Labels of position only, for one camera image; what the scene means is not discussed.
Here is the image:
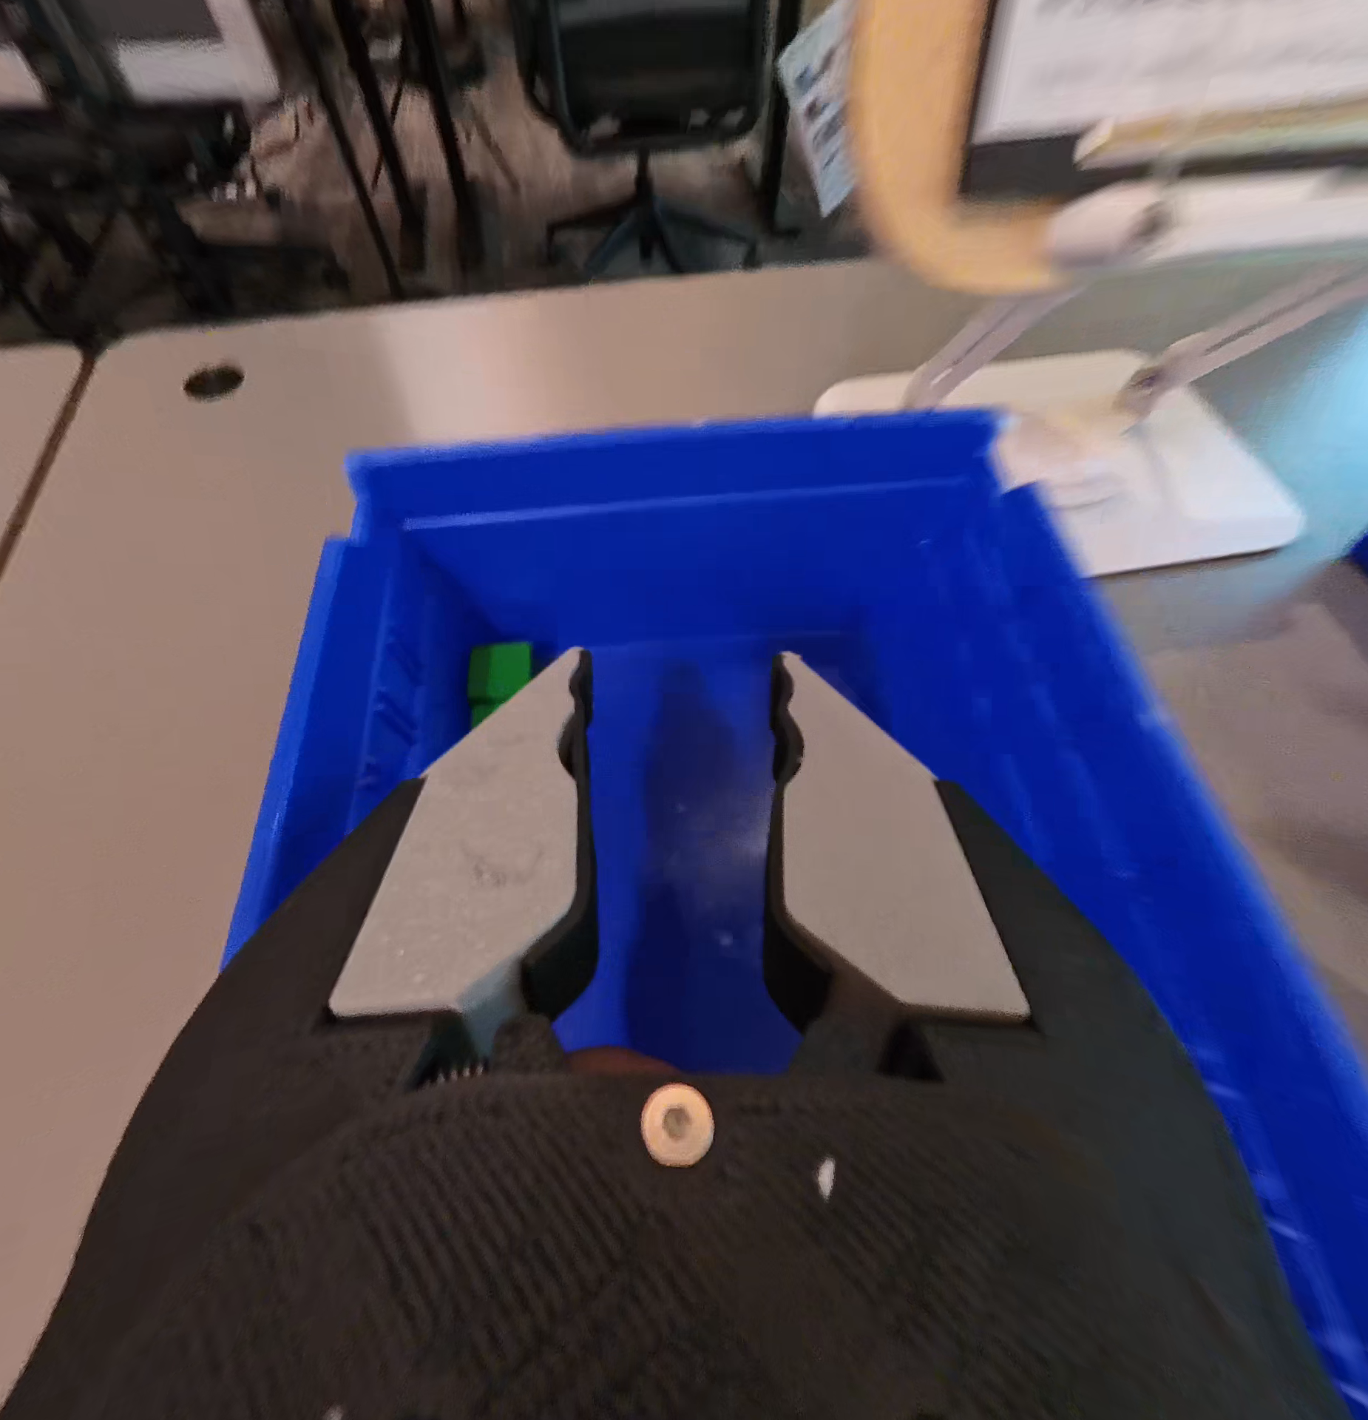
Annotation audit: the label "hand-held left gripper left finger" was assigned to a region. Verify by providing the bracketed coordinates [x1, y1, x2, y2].
[328, 647, 603, 1056]

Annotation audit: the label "black backing board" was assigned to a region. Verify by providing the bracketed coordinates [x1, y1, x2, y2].
[960, 0, 1087, 202]

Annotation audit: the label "grey partition panel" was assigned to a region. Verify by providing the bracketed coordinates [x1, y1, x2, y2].
[0, 0, 284, 113]

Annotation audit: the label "black office chair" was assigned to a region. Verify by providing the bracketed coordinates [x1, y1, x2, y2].
[518, 0, 805, 279]

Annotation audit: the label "printed paper label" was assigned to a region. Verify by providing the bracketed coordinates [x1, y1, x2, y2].
[776, 0, 865, 219]

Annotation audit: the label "printed instruction sheet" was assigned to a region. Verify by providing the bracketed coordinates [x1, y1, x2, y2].
[978, 0, 1368, 152]

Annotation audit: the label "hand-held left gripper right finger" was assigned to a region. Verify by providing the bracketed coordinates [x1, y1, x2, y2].
[763, 650, 1031, 1028]

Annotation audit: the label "black stand legs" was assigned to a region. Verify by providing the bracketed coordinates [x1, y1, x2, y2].
[289, 0, 491, 302]

